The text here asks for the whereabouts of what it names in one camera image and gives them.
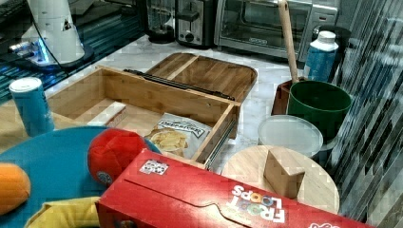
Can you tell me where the black blender base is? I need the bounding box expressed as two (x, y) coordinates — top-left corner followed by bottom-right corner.
(146, 0), (175, 44)

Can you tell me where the silver toaster oven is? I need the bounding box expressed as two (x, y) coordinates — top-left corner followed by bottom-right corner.
(214, 0), (340, 62)

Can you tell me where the blue cylindrical can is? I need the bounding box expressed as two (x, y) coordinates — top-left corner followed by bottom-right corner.
(9, 77), (55, 137)

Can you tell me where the round wooden lid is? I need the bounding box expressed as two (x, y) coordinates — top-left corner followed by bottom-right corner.
(221, 145), (339, 214)

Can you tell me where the brown wooden holder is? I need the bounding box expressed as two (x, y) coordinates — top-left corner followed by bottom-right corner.
(271, 81), (293, 115)

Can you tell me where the chips bag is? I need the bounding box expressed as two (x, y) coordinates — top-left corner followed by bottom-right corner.
(145, 113), (211, 159)

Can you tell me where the white butter stick box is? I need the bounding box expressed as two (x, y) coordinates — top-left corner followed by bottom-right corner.
(87, 102), (126, 127)

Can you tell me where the blue white bottle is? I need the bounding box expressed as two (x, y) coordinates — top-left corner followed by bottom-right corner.
(303, 30), (338, 82)

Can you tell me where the wooden tray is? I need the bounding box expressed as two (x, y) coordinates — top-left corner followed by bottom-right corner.
(147, 52), (258, 103)

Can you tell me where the red Froot Loops box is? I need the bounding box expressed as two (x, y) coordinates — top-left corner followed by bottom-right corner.
(97, 150), (374, 228)

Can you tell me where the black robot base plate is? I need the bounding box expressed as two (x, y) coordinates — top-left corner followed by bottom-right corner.
(12, 44), (94, 72)

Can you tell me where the yellow plush toy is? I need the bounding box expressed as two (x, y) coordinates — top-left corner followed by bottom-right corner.
(24, 197), (100, 228)

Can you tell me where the orange plush toy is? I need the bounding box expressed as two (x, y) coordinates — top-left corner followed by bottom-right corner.
(0, 162), (30, 216)

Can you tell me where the green bucket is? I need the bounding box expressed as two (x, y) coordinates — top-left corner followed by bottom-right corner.
(287, 81), (352, 142)

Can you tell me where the blue round plate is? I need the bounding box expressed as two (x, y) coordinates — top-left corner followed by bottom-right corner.
(0, 125), (162, 228)

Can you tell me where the red plush ball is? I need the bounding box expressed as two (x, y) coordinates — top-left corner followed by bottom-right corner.
(87, 128), (148, 186)

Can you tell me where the wooden handle utensil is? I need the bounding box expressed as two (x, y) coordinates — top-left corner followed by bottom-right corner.
(278, 0), (298, 83)

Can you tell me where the wooden drawer box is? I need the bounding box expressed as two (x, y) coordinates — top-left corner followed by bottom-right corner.
(48, 66), (244, 169)

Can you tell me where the silver black toaster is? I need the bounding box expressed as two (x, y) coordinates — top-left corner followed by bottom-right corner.
(175, 0), (218, 48)

